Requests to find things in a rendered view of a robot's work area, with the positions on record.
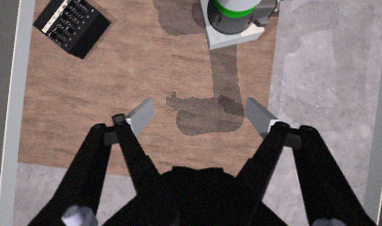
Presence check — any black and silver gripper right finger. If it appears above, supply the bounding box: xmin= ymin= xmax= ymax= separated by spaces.
xmin=214 ymin=98 xmax=377 ymax=226

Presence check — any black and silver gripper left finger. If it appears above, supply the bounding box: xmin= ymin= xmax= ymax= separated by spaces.
xmin=27 ymin=98 xmax=180 ymax=226

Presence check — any black lighting desk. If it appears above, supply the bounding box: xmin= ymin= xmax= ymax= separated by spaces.
xmin=33 ymin=0 xmax=110 ymax=59

